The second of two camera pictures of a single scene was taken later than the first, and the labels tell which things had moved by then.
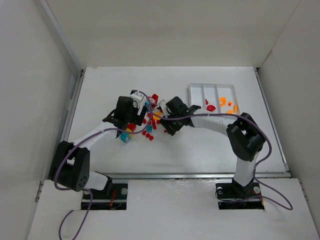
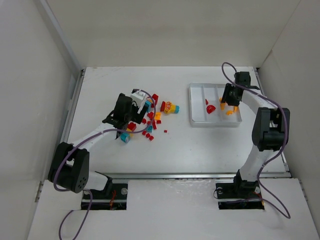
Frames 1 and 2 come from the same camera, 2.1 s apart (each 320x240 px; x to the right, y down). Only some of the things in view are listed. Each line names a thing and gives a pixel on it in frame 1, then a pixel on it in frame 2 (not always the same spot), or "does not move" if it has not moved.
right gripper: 167,120 → 230,100
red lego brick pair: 150,137 does not move
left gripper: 141,115 does not move
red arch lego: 211,108 does not move
